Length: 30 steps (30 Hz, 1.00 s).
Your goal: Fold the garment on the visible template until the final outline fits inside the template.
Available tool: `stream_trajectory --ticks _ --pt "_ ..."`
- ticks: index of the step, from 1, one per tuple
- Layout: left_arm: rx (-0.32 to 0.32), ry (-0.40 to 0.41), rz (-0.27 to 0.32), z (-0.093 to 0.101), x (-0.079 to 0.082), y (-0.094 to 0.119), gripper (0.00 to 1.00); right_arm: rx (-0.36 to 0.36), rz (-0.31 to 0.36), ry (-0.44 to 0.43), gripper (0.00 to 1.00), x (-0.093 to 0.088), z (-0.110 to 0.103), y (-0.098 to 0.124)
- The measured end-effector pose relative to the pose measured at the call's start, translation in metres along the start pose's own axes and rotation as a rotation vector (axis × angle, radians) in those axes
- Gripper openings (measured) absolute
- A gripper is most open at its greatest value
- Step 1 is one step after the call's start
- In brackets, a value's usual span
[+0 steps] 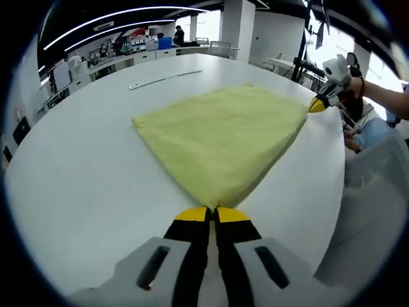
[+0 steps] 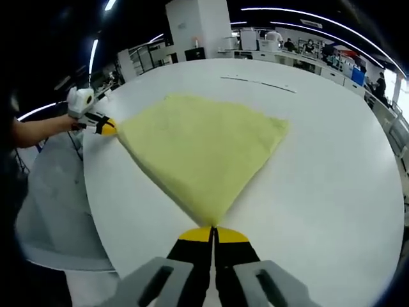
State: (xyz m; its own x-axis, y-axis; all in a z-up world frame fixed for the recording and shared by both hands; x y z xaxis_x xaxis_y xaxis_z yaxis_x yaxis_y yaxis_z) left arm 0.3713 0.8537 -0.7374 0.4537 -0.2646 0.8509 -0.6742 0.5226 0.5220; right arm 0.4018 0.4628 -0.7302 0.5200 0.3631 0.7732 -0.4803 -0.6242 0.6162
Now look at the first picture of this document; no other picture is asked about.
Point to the white drawer cabinet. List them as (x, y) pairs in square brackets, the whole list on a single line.
[(80, 83), (145, 58), (166, 53)]

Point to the black tripod stand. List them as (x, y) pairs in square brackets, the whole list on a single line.
[(301, 48)]

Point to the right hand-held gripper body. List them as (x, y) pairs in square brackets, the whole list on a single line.
[(337, 70)]

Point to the grey mesh office chair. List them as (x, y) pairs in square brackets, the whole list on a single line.
[(367, 208)]

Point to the black cabinet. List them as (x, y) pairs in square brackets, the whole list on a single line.
[(21, 130)]

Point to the yellow blue black garment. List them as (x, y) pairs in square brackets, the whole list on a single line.
[(223, 137)]

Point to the long curved ceiling light strip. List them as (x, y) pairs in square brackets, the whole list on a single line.
[(112, 14)]

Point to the white table cover plate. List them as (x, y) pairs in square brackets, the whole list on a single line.
[(159, 81)]

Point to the person's right hand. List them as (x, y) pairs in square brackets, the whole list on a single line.
[(353, 92)]

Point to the ceiling air vent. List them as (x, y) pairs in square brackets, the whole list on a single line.
[(103, 26)]

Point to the tall white appliance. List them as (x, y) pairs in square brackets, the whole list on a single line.
[(61, 76)]

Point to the white-framed office chair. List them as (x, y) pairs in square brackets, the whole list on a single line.
[(220, 48)]

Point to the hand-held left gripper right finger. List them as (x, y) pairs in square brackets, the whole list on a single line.
[(233, 233)]

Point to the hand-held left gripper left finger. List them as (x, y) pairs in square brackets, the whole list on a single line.
[(191, 233)]

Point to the short curved ceiling light strip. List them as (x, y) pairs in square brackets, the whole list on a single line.
[(121, 28)]

